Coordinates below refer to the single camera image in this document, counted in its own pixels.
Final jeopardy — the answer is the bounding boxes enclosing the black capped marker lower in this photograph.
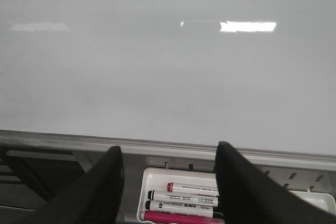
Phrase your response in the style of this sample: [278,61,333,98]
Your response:
[145,200,224,219]

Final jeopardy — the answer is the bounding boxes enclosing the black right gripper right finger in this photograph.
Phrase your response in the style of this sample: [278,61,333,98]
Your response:
[215,142,335,223]

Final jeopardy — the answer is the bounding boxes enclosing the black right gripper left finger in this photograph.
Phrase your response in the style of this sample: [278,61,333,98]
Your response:
[1,146,124,223]

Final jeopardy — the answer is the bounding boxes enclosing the red capped whiteboard marker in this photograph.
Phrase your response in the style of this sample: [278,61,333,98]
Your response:
[167,182,219,197]

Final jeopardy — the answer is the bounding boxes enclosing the black capped marker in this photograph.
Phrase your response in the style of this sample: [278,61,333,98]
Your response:
[145,200,224,219]
[148,190,219,207]

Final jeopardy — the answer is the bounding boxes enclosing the pink whiteboard marker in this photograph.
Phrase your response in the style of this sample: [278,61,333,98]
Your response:
[141,211,224,224]

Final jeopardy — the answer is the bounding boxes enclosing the white pegboard panel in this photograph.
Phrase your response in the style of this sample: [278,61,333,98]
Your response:
[144,155,331,193]

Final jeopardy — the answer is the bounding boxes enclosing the black capped marker upper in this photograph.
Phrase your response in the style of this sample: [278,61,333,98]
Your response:
[148,190,219,207]

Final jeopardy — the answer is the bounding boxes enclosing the white whiteboard with aluminium frame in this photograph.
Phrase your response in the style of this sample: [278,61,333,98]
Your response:
[1,0,335,154]

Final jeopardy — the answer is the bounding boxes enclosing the white metal whiteboard stand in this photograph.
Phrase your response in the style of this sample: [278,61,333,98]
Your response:
[1,145,335,223]

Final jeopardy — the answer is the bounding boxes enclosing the white marker tray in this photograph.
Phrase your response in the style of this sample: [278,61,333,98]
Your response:
[136,167,335,223]

